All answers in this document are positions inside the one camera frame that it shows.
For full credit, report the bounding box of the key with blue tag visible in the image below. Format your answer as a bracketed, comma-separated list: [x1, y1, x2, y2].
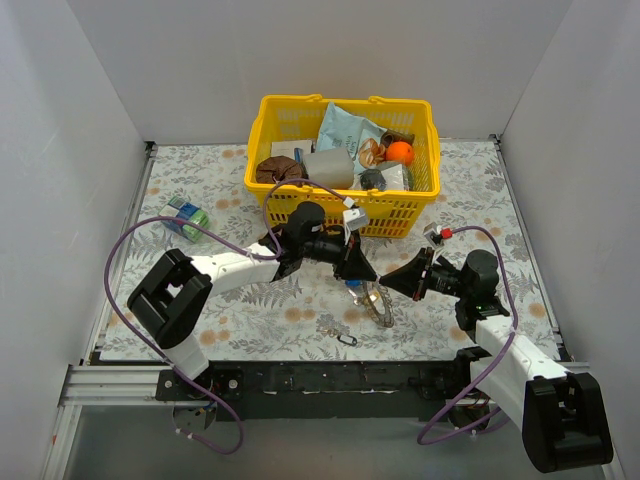
[345, 280, 364, 297]

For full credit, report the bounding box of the large silver keyring with chain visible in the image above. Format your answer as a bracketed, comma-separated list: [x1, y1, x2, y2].
[351, 281, 395, 328]

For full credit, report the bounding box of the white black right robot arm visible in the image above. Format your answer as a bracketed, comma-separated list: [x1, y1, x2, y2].
[379, 248, 614, 473]

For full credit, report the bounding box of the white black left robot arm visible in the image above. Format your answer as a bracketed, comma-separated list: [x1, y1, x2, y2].
[127, 201, 377, 400]

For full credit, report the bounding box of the grey paper roll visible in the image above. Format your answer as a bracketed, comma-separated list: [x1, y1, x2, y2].
[302, 147, 354, 189]

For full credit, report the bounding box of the key with black tag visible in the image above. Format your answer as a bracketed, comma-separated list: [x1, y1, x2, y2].
[317, 328, 358, 347]

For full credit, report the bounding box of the white box in basket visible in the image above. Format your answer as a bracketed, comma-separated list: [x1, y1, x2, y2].
[271, 139, 314, 160]

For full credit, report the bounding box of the clear bag with dark item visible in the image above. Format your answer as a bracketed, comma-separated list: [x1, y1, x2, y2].
[354, 162, 414, 192]

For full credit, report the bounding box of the light blue snack bag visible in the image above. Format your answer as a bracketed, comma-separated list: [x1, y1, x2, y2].
[316, 102, 387, 174]

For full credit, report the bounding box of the yellow plastic shopping basket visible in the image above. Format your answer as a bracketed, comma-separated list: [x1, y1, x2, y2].
[243, 93, 442, 239]

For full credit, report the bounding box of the floral table mat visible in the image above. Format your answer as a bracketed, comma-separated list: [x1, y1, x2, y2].
[101, 141, 559, 376]

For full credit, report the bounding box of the orange fruit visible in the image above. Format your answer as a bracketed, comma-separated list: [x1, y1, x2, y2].
[385, 141, 415, 167]

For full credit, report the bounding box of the blue green carton pack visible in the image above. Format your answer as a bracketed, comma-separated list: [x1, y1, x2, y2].
[158, 196, 209, 243]

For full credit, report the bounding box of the brown wrapped snack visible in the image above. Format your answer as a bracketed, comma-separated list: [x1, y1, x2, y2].
[380, 129, 415, 148]

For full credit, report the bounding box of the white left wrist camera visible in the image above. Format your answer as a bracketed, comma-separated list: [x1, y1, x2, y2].
[342, 207, 369, 234]

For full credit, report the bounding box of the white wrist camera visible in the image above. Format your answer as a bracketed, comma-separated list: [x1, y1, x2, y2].
[423, 223, 453, 249]
[342, 207, 369, 234]

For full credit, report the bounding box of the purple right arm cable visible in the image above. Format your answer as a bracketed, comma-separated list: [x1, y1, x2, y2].
[417, 224, 519, 446]

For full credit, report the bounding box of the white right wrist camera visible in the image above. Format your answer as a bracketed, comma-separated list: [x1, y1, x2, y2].
[423, 223, 453, 249]

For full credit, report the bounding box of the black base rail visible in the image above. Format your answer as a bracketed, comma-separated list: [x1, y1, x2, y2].
[154, 357, 496, 422]

